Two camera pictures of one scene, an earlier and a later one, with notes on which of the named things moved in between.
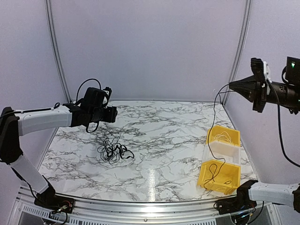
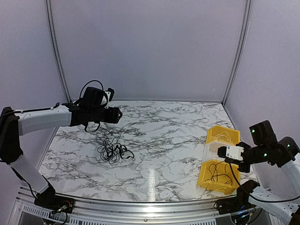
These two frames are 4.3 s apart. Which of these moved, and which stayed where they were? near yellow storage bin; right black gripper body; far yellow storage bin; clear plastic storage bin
Moved: right black gripper body
Stayed: clear plastic storage bin; near yellow storage bin; far yellow storage bin
